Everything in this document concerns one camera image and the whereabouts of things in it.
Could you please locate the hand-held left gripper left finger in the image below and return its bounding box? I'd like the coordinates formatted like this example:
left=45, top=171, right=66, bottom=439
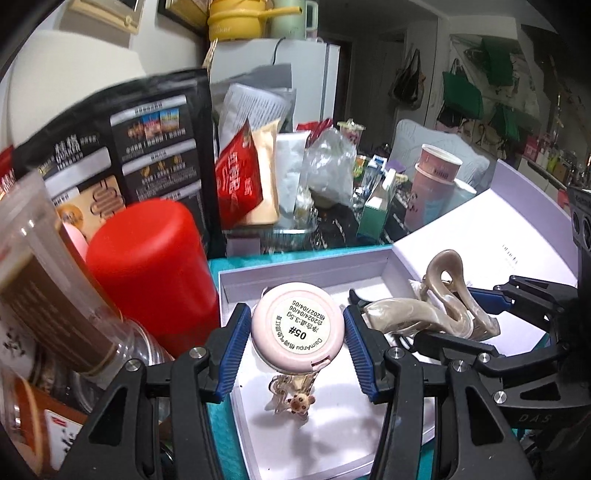
left=55, top=302, right=252, bottom=480

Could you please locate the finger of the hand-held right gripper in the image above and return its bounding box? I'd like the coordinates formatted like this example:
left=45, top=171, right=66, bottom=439
left=466, top=274, right=580, bottom=330
left=411, top=330, right=571, bottom=386

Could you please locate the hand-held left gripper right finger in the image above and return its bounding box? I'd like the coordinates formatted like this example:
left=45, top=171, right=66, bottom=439
left=342, top=305, right=532, bottom=480

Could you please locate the beige marbled hair claw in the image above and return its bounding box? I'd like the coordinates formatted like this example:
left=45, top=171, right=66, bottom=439
left=362, top=249, right=500, bottom=344

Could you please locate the round pink compact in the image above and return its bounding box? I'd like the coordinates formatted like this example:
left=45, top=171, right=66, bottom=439
left=250, top=283, right=347, bottom=374

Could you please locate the clear bear charm hair clip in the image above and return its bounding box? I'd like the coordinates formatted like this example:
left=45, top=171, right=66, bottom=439
left=263, top=371, right=317, bottom=418

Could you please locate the white hinged gift box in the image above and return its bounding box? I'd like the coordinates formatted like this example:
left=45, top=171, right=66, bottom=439
left=217, top=159, right=580, bottom=480

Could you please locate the red canister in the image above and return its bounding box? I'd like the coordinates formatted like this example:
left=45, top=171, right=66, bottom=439
left=85, top=198, right=221, bottom=358

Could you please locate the green and white carton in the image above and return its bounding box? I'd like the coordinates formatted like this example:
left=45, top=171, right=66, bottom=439
left=358, top=168, right=409, bottom=241

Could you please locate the clear plastic tray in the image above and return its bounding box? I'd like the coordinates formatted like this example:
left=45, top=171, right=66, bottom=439
left=224, top=215, right=319, bottom=254

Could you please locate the row of colourful bottles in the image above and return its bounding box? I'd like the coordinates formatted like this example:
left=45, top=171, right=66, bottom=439
left=522, top=131, right=591, bottom=190

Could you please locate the beige pouch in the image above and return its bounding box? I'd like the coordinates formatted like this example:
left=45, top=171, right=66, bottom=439
left=238, top=119, right=283, bottom=227

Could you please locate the grey padded chair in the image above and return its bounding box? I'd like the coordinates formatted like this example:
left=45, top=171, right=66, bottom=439
left=392, top=119, right=490, bottom=190

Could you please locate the green tote bag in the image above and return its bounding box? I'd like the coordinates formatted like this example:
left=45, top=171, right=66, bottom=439
left=442, top=69, right=485, bottom=121
left=480, top=37, right=515, bottom=88
left=489, top=104, right=520, bottom=141

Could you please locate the red snack packet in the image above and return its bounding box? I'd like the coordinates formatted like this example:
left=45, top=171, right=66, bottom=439
left=215, top=119, right=265, bottom=229

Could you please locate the white pouch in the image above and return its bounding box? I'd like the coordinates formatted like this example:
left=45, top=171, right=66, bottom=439
left=274, top=130, right=312, bottom=215

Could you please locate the clear plastic bag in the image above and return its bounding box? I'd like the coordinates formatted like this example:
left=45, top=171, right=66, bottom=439
left=305, top=127, right=358, bottom=206

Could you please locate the pink plastic item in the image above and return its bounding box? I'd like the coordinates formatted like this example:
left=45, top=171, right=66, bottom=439
left=58, top=222, right=90, bottom=259

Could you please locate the group of clear plastic jars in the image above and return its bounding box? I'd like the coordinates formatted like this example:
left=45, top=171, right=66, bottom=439
left=0, top=145, right=176, bottom=480

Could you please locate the small lidded pink cup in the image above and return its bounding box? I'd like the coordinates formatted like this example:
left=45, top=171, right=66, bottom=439
left=337, top=117, right=368, bottom=146

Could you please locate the black hanging bag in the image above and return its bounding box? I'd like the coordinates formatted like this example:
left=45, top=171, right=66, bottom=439
left=390, top=46, right=428, bottom=112

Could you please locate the black printed snack bag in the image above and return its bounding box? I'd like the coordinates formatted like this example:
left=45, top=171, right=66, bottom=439
left=11, top=69, right=218, bottom=259

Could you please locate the printed paper sheet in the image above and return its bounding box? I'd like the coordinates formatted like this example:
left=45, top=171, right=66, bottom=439
left=217, top=83, right=296, bottom=153

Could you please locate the white refrigerator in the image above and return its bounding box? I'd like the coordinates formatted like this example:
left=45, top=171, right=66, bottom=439
left=210, top=38, right=342, bottom=153

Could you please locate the yellow enamel pot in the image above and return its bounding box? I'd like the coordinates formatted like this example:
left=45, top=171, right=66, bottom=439
left=207, top=0, right=278, bottom=41

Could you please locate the dark picture frame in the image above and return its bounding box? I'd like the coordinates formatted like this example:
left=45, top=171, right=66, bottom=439
left=158, top=0, right=211, bottom=35

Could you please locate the cream wall panel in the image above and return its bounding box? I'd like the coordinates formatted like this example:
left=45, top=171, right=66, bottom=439
left=69, top=0, right=141, bottom=34

